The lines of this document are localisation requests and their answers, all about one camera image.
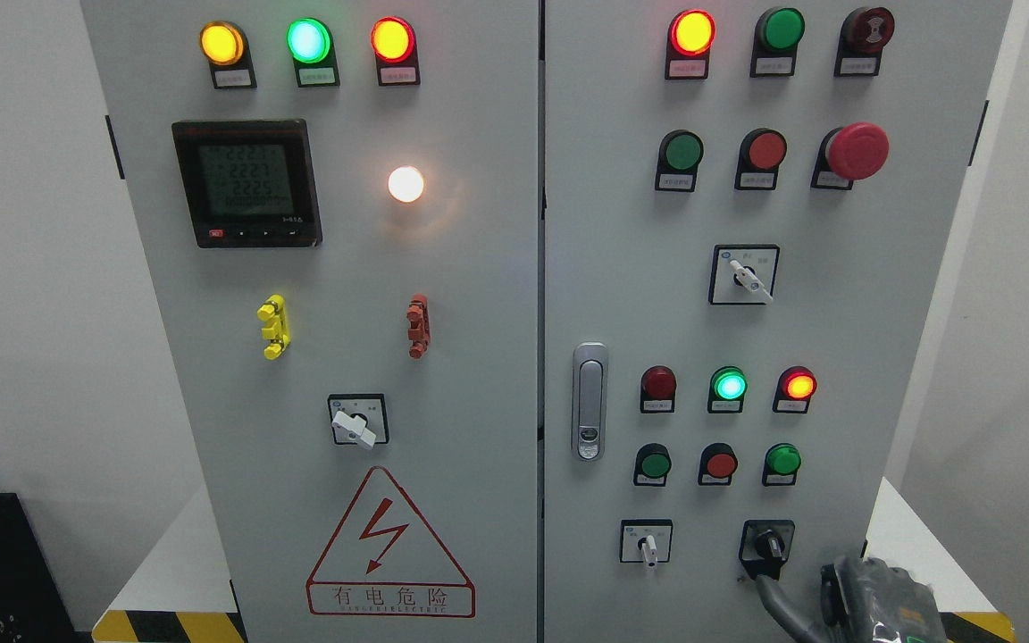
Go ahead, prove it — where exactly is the black rotary knob switch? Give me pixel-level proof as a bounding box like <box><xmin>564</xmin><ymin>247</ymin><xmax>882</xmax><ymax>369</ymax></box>
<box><xmin>738</xmin><ymin>520</ymin><xmax>796</xmax><ymax>580</ymax></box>

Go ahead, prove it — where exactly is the red terminal connector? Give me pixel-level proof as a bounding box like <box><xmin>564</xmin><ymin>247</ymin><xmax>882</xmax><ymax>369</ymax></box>
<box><xmin>406</xmin><ymin>293</ymin><xmax>431</xmax><ymax>361</ymax></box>

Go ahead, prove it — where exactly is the dark red indicator light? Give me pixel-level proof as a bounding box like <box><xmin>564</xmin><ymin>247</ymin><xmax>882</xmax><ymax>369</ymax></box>
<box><xmin>640</xmin><ymin>365</ymin><xmax>677</xmax><ymax>414</ymax></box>

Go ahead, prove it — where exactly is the white indicator light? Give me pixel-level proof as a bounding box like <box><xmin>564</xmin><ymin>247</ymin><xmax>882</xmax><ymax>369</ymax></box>
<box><xmin>387</xmin><ymin>164</ymin><xmax>426</xmax><ymax>204</ymax></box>

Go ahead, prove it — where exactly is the green push button lower left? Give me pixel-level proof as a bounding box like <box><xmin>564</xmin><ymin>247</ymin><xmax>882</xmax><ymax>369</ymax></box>
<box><xmin>633</xmin><ymin>443</ymin><xmax>673</xmax><ymax>486</ymax></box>

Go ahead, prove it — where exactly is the green push button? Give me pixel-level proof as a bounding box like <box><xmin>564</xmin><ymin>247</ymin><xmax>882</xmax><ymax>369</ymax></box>
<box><xmin>633</xmin><ymin>443</ymin><xmax>673</xmax><ymax>486</ymax></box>
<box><xmin>749</xmin><ymin>5</ymin><xmax>806</xmax><ymax>78</ymax></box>

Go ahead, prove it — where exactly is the grey left cabinet door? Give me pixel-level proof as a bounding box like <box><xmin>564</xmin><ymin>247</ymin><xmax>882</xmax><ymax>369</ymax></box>
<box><xmin>81</xmin><ymin>1</ymin><xmax>540</xmax><ymax>642</ymax></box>

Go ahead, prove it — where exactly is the grey cabinet door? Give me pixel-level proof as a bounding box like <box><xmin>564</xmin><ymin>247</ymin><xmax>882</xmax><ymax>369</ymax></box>
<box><xmin>81</xmin><ymin>1</ymin><xmax>540</xmax><ymax>642</ymax></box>
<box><xmin>542</xmin><ymin>1</ymin><xmax>1012</xmax><ymax>642</ymax></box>

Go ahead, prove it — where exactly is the lit green indicator light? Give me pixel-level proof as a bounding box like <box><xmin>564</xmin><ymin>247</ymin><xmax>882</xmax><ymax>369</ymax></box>
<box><xmin>707</xmin><ymin>365</ymin><xmax>747</xmax><ymax>413</ymax></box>

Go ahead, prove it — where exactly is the green push button second row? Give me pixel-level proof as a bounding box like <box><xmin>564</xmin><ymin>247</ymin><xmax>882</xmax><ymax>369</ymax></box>
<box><xmin>654</xmin><ymin>129</ymin><xmax>704</xmax><ymax>194</ymax></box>

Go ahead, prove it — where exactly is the yellow terminal connector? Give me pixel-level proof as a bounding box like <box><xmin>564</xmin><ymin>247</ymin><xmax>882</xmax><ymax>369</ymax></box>
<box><xmin>256</xmin><ymin>294</ymin><xmax>291</xmax><ymax>361</ymax></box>

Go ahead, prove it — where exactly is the red push button lower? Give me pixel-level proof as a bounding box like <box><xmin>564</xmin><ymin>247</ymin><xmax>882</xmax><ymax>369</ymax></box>
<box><xmin>698</xmin><ymin>443</ymin><xmax>739</xmax><ymax>486</ymax></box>

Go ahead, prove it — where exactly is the grey right cabinet door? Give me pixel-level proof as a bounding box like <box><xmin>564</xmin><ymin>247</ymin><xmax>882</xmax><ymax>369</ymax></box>
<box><xmin>542</xmin><ymin>1</ymin><xmax>1012</xmax><ymax>642</ymax></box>

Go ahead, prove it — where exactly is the red electric hazard warning sticker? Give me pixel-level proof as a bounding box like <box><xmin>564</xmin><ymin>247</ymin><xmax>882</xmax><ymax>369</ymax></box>
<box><xmin>305</xmin><ymin>465</ymin><xmax>475</xmax><ymax>619</ymax></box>

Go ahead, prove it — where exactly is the black digital power meter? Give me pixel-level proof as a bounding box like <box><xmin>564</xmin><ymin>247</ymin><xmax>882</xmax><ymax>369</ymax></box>
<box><xmin>171</xmin><ymin>118</ymin><xmax>323</xmax><ymax>249</ymax></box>

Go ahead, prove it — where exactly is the green illuminated button lower right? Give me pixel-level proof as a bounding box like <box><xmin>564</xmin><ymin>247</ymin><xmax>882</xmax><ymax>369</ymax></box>
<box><xmin>761</xmin><ymin>443</ymin><xmax>803</xmax><ymax>486</ymax></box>

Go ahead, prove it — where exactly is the red push button second row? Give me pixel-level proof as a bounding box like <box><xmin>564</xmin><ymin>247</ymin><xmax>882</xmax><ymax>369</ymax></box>
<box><xmin>734</xmin><ymin>128</ymin><xmax>787</xmax><ymax>191</ymax></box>

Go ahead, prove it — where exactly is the red indicator light top left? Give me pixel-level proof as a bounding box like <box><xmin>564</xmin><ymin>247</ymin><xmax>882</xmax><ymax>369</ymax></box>
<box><xmin>369</xmin><ymin>15</ymin><xmax>421</xmax><ymax>87</ymax></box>

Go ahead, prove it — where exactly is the red indicator light top right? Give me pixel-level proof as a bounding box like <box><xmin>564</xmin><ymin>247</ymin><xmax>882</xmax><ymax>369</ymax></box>
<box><xmin>665</xmin><ymin>8</ymin><xmax>717</xmax><ymax>80</ymax></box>

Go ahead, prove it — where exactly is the green indicator light top left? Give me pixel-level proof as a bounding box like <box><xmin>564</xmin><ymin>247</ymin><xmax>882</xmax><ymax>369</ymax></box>
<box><xmin>286</xmin><ymin>17</ymin><xmax>340</xmax><ymax>87</ymax></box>

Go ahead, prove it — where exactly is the red emergency stop mushroom button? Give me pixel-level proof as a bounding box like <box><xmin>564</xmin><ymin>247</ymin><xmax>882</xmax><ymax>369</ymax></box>
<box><xmin>811</xmin><ymin>121</ymin><xmax>891</xmax><ymax>191</ymax></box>

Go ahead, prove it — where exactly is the green push button top right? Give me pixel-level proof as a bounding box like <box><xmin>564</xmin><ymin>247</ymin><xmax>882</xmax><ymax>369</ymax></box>
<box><xmin>749</xmin><ymin>5</ymin><xmax>806</xmax><ymax>78</ymax></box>

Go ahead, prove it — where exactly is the yellow indicator light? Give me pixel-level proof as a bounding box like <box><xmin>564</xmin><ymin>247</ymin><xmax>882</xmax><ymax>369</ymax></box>
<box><xmin>199</xmin><ymin>21</ymin><xmax>256</xmax><ymax>90</ymax></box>

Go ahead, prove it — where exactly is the white platform with hazard stripes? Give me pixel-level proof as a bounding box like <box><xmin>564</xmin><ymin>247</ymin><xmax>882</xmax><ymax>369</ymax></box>
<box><xmin>82</xmin><ymin>480</ymin><xmax>1016</xmax><ymax>642</ymax></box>

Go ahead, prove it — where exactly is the dark red buzzer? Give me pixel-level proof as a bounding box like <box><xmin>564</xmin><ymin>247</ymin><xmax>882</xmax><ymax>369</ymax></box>
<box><xmin>833</xmin><ymin>5</ymin><xmax>897</xmax><ymax>78</ymax></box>

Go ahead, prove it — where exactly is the silver door lock handle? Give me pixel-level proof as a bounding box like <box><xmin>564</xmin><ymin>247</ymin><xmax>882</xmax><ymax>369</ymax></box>
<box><xmin>571</xmin><ymin>342</ymin><xmax>608</xmax><ymax>463</ymax></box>

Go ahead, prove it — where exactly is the white selector switch left door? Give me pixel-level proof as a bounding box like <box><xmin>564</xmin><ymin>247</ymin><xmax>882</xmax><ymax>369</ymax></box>
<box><xmin>327</xmin><ymin>392</ymin><xmax>389</xmax><ymax>449</ymax></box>

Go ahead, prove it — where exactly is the white selector switch upper right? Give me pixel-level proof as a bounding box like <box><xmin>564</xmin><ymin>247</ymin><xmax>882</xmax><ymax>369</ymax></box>
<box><xmin>709</xmin><ymin>244</ymin><xmax>781</xmax><ymax>305</ymax></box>

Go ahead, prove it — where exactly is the white selector switch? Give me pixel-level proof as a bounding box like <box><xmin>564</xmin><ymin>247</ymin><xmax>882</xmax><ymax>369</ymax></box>
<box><xmin>618</xmin><ymin>520</ymin><xmax>673</xmax><ymax>567</ymax></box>
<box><xmin>709</xmin><ymin>244</ymin><xmax>781</xmax><ymax>305</ymax></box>

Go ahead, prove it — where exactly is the white selector switch lower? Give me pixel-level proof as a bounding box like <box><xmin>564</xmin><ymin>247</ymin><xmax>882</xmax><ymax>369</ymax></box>
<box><xmin>618</xmin><ymin>520</ymin><xmax>673</xmax><ymax>567</ymax></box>

